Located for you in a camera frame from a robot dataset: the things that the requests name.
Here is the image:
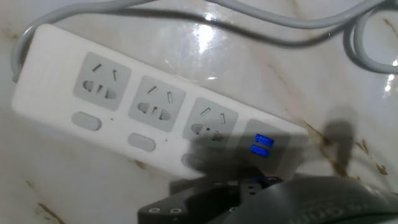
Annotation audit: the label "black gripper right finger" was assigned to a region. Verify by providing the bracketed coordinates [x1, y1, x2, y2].
[238, 167, 283, 207]

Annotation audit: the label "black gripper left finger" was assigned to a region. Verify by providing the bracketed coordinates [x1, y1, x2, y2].
[137, 181, 243, 224]

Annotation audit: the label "white power strip red lights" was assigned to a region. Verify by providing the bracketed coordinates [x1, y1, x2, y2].
[11, 24, 310, 181]

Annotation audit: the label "marble pattern table mat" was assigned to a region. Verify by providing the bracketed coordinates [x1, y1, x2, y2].
[0, 0, 398, 224]

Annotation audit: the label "grey power strip cable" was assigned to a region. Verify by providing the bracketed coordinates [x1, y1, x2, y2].
[11, 0, 398, 83]

